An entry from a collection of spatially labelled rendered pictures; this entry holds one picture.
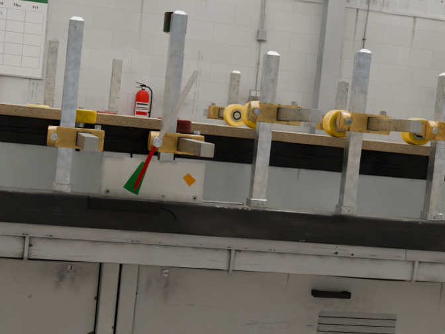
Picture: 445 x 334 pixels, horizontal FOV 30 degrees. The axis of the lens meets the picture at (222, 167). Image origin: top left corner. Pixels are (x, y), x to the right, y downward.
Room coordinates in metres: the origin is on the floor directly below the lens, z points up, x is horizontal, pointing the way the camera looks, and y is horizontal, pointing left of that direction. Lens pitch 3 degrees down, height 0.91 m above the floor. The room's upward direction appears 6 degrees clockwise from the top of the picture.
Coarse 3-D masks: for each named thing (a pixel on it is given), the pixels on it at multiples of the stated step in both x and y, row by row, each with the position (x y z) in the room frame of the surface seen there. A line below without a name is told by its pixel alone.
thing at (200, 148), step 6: (180, 138) 2.06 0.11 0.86; (180, 144) 2.05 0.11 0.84; (186, 144) 1.97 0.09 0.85; (192, 144) 1.90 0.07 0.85; (198, 144) 1.84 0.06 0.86; (204, 144) 1.81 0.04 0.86; (210, 144) 1.82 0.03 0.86; (186, 150) 1.97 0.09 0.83; (192, 150) 1.90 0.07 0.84; (198, 150) 1.83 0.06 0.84; (204, 150) 1.81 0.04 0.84; (210, 150) 1.82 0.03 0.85; (204, 156) 1.81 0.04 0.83; (210, 156) 1.82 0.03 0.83
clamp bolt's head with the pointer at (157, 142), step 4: (156, 140) 2.04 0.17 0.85; (160, 140) 2.05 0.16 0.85; (156, 144) 2.04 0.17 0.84; (152, 148) 2.05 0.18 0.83; (152, 152) 2.06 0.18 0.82; (148, 156) 2.05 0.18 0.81; (148, 160) 2.05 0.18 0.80; (144, 164) 2.05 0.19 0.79; (144, 168) 2.05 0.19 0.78; (140, 172) 2.05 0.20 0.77; (140, 176) 2.05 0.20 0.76; (136, 180) 2.05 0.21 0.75; (140, 180) 2.05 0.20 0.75; (136, 184) 2.05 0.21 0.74
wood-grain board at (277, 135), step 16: (0, 112) 2.17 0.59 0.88; (16, 112) 2.18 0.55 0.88; (32, 112) 2.19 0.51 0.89; (48, 112) 2.20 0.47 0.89; (144, 128) 2.26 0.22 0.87; (192, 128) 2.30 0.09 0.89; (208, 128) 2.31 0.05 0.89; (224, 128) 2.32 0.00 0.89; (240, 128) 2.33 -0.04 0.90; (320, 144) 2.38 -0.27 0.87; (336, 144) 2.40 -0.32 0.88; (368, 144) 2.42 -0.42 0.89; (384, 144) 2.43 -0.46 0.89; (400, 144) 2.44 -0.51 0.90
